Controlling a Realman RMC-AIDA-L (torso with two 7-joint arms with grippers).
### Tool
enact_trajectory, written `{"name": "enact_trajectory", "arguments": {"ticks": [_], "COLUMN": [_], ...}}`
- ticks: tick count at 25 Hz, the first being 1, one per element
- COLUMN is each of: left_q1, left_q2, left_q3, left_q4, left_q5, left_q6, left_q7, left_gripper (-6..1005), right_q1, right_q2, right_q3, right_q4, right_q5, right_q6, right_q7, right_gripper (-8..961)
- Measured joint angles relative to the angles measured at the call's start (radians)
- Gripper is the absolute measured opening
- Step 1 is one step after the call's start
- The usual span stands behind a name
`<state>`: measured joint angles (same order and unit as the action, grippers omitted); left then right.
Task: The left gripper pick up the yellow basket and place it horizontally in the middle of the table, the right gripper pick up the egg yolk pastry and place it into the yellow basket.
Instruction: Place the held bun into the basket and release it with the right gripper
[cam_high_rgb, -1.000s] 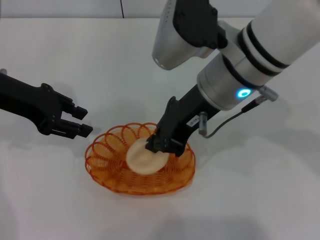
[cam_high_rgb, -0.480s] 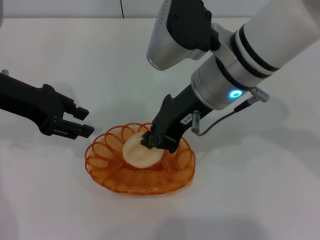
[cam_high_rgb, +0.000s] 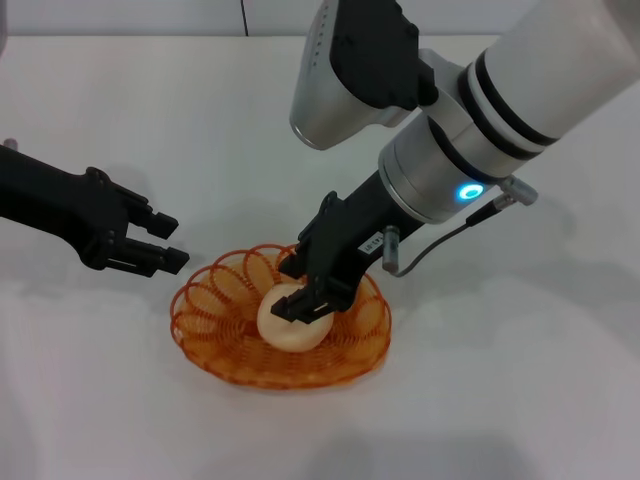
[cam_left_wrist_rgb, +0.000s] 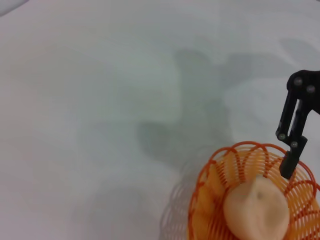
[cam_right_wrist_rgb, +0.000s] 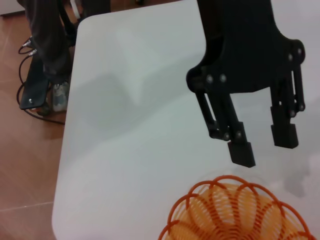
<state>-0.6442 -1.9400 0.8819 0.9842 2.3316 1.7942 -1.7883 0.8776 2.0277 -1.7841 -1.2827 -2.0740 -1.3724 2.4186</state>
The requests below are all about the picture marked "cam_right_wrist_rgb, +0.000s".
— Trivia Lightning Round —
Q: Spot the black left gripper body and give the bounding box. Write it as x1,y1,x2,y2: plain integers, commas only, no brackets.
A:
186,0,306,95

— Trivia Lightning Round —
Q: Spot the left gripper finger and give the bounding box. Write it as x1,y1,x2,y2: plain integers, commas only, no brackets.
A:
194,88,257,168
269,63,306,150

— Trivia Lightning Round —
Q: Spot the orange plastic wire basket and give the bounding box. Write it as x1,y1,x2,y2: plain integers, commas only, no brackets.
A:
157,174,318,240

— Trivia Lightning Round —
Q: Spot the patterned sneaker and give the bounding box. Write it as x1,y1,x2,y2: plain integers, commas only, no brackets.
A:
51,79,71,113

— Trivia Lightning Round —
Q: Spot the person in dark trousers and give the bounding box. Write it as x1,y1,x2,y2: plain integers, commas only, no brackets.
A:
24,0,74,83

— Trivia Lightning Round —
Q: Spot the black foot pedal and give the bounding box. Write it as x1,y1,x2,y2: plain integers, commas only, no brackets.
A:
19,76,52,111

